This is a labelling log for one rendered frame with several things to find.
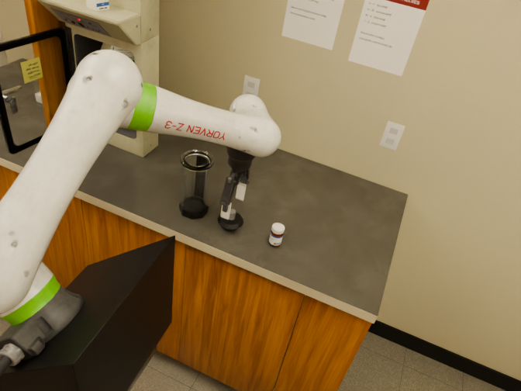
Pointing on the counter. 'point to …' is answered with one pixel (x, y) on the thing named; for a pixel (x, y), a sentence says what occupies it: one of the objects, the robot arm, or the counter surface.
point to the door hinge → (70, 50)
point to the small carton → (98, 5)
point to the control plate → (81, 22)
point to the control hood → (127, 34)
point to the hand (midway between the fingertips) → (232, 204)
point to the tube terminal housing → (141, 143)
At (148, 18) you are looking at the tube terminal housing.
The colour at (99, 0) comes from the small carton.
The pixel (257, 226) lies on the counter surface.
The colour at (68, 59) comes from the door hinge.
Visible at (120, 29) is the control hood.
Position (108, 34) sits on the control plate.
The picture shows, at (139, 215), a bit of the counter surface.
